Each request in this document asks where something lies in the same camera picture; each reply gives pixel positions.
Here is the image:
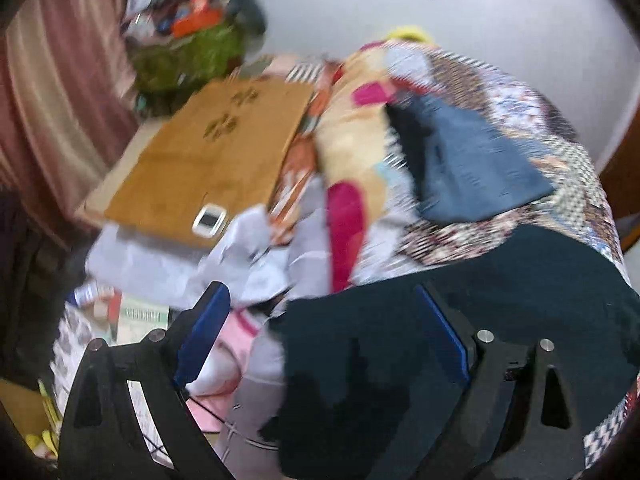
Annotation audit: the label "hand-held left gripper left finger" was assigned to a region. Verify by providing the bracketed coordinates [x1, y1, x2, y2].
[57, 281, 236, 480]

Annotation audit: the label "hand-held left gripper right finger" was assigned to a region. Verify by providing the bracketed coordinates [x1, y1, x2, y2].
[414, 284, 586, 480]

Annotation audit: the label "dark teal pants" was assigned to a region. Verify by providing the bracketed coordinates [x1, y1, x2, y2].
[260, 225, 640, 480]

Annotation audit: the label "pink cloth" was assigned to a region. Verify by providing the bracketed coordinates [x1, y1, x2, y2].
[190, 310, 266, 411]

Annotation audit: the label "green printed booklet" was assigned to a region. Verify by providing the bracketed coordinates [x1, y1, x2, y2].
[115, 295, 171, 341]

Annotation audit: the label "pale lavender cloth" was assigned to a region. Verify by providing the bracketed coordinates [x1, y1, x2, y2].
[85, 205, 331, 311]

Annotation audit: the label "white phone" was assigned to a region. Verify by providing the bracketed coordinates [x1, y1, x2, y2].
[192, 203, 231, 238]

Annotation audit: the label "brown wooden board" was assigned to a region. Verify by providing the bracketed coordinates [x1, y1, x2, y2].
[75, 77, 316, 251]

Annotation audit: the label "blue jeans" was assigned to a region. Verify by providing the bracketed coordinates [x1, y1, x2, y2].
[387, 92, 556, 223]

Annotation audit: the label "cream pink printed blanket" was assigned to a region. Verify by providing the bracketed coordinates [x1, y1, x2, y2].
[270, 47, 426, 293]

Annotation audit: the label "brown wooden furniture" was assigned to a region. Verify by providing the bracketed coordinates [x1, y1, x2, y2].
[597, 120, 640, 261]

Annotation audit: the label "patchwork bed quilt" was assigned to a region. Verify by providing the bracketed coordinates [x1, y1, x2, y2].
[345, 40, 640, 471]

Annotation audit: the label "green bag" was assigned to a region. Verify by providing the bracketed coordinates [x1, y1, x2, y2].
[130, 25, 246, 96]

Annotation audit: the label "pink striped curtain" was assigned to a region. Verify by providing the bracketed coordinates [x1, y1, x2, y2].
[0, 0, 146, 251]

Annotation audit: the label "orange packet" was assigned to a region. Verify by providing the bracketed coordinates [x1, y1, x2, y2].
[170, 0, 223, 38]

